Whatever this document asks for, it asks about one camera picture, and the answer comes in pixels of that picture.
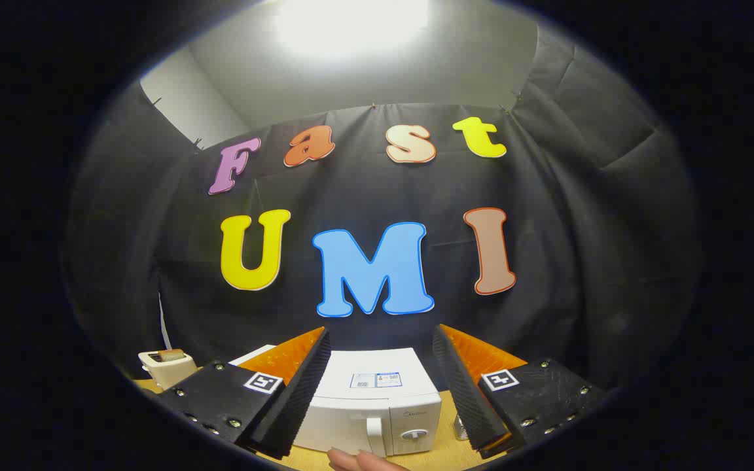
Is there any white microwave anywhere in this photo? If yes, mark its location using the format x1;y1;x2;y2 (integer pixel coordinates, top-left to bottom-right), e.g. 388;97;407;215
230;345;443;457

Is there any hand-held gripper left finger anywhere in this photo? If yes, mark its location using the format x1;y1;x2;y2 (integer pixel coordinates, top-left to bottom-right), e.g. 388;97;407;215
154;326;332;460

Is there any white toaster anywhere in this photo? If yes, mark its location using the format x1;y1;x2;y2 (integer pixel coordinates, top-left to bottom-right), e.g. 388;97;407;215
138;349;198;391

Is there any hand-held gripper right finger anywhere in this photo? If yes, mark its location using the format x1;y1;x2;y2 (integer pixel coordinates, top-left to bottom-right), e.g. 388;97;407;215
431;323;608;459

